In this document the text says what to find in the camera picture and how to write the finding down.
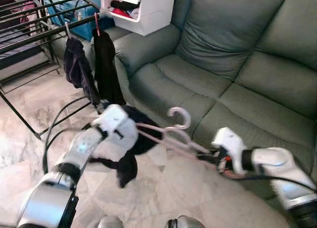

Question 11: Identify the black and white garment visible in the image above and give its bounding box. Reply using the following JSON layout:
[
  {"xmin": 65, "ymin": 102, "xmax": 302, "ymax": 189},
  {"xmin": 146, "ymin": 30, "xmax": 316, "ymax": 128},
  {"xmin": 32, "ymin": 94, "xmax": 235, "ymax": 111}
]
[{"xmin": 89, "ymin": 105, "xmax": 161, "ymax": 189}]

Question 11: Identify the red plastic hanger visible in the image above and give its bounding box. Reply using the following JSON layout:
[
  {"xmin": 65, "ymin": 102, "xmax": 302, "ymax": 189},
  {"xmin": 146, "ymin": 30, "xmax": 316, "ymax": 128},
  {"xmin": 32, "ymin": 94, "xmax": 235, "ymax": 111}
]
[{"xmin": 94, "ymin": 12, "xmax": 103, "ymax": 37}]

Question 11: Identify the pale pink plastic hanger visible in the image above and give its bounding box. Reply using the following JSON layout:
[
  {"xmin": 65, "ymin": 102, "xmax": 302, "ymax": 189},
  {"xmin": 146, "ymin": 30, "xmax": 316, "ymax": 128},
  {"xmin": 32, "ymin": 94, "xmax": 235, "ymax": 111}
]
[{"xmin": 63, "ymin": 21, "xmax": 73, "ymax": 40}]

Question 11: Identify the green leather sofa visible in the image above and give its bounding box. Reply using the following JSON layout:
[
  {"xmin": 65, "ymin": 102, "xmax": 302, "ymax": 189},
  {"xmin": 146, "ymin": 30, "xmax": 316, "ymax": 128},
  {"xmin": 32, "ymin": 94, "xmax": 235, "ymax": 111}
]
[{"xmin": 111, "ymin": 0, "xmax": 317, "ymax": 199}]

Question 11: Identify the white storage box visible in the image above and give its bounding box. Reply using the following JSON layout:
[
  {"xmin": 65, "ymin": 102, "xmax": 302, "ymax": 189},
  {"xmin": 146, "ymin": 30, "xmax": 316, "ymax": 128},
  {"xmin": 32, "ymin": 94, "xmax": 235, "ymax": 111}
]
[{"xmin": 97, "ymin": 0, "xmax": 177, "ymax": 37}]

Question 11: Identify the dark navy garment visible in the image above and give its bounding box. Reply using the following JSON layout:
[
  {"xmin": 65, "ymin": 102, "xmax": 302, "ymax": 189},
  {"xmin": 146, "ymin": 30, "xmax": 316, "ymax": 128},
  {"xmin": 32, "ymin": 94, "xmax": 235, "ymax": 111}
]
[{"xmin": 63, "ymin": 37, "xmax": 101, "ymax": 106}]

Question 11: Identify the red cloth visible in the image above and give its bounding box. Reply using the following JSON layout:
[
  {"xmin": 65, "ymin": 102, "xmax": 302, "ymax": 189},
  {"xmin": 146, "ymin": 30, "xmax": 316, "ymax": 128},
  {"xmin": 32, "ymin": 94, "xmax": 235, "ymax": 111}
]
[{"xmin": 110, "ymin": 7, "xmax": 133, "ymax": 19}]

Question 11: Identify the blue bag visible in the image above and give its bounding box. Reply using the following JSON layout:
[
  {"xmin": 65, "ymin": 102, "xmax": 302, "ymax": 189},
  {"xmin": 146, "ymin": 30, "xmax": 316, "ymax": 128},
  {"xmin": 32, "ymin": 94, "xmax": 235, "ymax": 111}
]
[{"xmin": 42, "ymin": 0, "xmax": 117, "ymax": 42}]

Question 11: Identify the dark blue mattress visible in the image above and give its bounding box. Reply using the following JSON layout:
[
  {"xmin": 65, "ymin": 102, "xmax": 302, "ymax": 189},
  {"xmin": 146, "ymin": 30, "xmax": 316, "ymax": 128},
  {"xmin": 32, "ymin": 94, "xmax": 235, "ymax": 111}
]
[{"xmin": 0, "ymin": 28, "xmax": 50, "ymax": 81}]

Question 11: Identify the pink patterned cloth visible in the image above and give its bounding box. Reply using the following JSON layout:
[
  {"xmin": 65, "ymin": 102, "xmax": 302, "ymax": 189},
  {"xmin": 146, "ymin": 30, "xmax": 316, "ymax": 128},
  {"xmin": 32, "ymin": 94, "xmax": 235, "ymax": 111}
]
[{"xmin": 10, "ymin": 0, "xmax": 39, "ymax": 22}]

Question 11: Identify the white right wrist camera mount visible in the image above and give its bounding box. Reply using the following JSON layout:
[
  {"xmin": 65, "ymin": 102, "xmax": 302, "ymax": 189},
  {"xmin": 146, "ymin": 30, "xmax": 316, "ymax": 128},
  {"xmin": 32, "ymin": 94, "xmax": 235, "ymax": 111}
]
[{"xmin": 212, "ymin": 128, "xmax": 247, "ymax": 162}]

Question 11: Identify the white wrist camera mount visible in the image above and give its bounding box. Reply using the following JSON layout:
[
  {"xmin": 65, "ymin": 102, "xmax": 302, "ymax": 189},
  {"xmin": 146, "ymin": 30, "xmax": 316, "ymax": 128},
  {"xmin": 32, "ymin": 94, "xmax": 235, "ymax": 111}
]
[
  {"xmin": 97, "ymin": 104, "xmax": 128, "ymax": 132},
  {"xmin": 212, "ymin": 128, "xmax": 247, "ymax": 162}
]

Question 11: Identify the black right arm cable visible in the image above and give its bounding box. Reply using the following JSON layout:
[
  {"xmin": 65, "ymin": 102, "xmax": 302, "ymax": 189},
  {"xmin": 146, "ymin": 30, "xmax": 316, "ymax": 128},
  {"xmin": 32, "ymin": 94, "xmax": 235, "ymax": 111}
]
[{"xmin": 220, "ymin": 169, "xmax": 317, "ymax": 191}]

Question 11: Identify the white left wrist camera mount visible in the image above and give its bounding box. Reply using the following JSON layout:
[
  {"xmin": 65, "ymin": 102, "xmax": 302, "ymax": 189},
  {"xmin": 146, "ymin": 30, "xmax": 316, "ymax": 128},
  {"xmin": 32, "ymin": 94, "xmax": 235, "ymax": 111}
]
[{"xmin": 97, "ymin": 104, "xmax": 128, "ymax": 132}]

